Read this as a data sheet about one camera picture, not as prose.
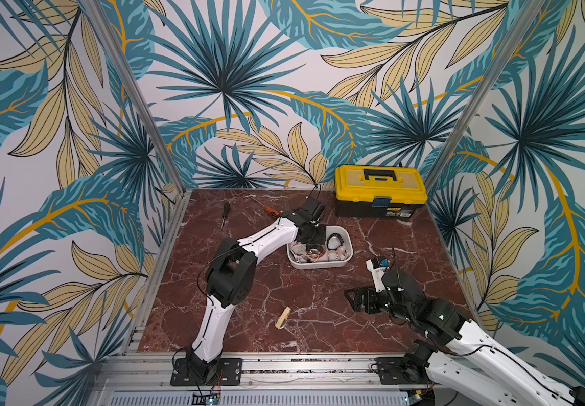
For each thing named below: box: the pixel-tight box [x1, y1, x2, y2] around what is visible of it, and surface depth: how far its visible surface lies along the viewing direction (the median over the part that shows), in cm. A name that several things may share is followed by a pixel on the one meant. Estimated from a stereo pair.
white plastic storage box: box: [286, 224, 354, 270], surface depth 97 cm
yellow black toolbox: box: [334, 164, 429, 219], surface depth 102 cm
